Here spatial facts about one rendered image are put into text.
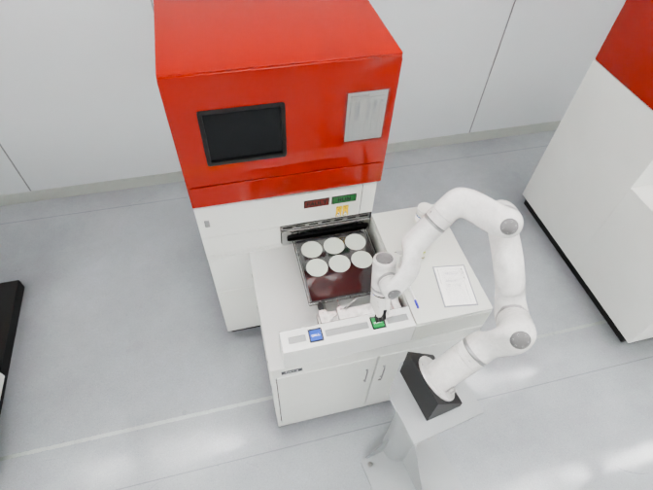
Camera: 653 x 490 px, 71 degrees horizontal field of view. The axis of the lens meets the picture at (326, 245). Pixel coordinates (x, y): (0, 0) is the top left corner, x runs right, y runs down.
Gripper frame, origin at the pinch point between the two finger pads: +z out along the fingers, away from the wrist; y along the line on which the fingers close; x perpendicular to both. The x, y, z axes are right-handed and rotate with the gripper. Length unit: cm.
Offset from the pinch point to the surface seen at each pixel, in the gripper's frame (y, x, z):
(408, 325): 2.7, 12.0, 5.5
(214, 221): -55, -59, -19
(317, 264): -39.4, -16.4, 2.9
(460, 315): 3.3, 34.6, 5.5
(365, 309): -13.7, -0.8, 10.3
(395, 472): 19, 9, 105
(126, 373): -68, -127, 89
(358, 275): -29.8, 0.4, 5.0
